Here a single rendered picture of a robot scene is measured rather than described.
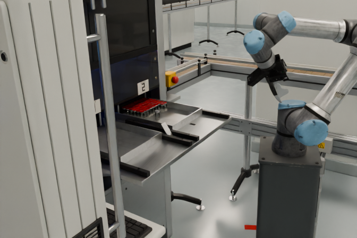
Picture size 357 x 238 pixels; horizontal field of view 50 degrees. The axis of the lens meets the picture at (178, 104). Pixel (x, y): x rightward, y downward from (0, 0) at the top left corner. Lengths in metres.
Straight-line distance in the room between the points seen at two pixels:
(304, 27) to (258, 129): 1.26
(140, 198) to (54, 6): 1.47
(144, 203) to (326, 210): 1.30
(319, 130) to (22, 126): 1.11
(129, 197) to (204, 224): 0.73
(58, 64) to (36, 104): 0.09
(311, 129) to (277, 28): 0.41
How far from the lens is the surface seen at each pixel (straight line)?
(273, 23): 1.40
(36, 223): 0.90
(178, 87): 2.35
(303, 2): 3.02
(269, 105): 3.27
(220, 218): 2.64
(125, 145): 1.60
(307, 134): 1.53
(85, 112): 0.85
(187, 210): 2.71
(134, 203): 2.06
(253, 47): 1.36
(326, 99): 1.55
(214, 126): 1.75
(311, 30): 1.59
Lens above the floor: 1.57
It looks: 20 degrees down
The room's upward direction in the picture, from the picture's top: 2 degrees counter-clockwise
